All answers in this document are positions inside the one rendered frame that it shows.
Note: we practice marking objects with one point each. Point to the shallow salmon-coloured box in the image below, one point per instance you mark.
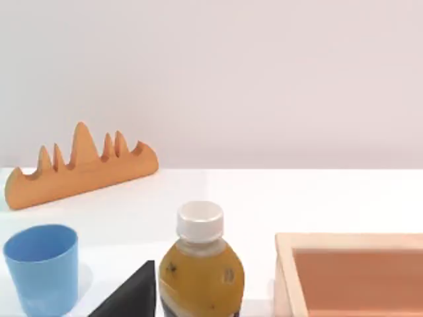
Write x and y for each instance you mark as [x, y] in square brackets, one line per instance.
[353, 280]

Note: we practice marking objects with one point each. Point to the orange mountain-shaped wooden rack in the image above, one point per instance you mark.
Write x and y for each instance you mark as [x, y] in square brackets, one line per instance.
[79, 171]

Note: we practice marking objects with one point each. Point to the light blue cup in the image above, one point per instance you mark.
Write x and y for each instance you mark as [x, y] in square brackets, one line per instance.
[43, 267]

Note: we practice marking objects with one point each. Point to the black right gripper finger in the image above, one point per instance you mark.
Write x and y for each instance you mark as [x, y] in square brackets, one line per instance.
[135, 294]

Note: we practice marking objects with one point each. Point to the yellow bottle with white cap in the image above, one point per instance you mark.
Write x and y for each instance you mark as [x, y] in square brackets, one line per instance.
[200, 264]

